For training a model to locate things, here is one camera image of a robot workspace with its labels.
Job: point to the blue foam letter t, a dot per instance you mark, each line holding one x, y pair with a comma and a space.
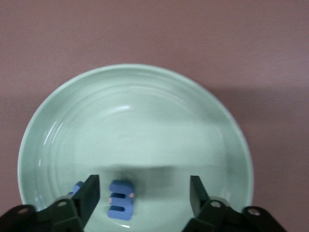
77, 187

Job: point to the blue foam letter e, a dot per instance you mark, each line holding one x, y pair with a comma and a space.
116, 186

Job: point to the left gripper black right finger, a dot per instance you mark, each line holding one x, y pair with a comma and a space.
199, 200

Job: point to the light green plate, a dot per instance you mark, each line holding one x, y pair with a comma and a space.
135, 133

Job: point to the brown table mat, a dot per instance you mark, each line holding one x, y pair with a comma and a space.
144, 31

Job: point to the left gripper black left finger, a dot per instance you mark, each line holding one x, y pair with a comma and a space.
89, 198

